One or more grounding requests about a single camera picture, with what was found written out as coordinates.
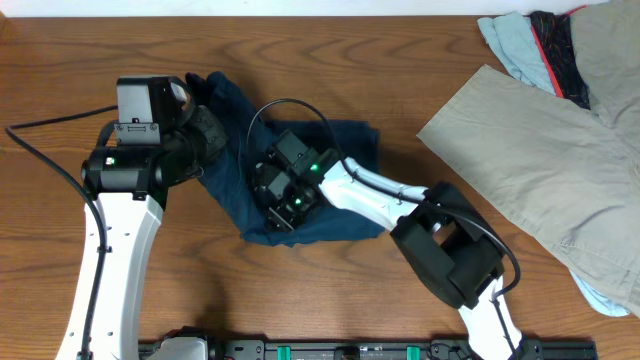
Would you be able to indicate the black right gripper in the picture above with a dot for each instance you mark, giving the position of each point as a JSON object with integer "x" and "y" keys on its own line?
{"x": 286, "y": 217}

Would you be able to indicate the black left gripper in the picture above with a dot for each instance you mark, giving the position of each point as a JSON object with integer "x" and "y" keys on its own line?
{"x": 213, "y": 132}

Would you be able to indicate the dark blue denim shorts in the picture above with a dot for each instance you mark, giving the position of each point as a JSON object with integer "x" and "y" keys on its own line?
{"x": 227, "y": 178}

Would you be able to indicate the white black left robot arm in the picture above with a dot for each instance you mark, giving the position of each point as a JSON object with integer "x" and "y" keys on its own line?
{"x": 160, "y": 139}

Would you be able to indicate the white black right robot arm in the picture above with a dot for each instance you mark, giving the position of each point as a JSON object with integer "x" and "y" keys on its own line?
{"x": 449, "y": 246}

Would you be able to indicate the khaki grey shorts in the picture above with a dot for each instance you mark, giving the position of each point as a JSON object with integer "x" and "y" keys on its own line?
{"x": 567, "y": 176}

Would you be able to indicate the black red patterned garment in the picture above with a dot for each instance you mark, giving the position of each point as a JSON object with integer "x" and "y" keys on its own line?
{"x": 552, "y": 34}

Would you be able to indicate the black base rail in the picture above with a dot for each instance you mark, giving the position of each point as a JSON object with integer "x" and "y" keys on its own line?
{"x": 194, "y": 343}

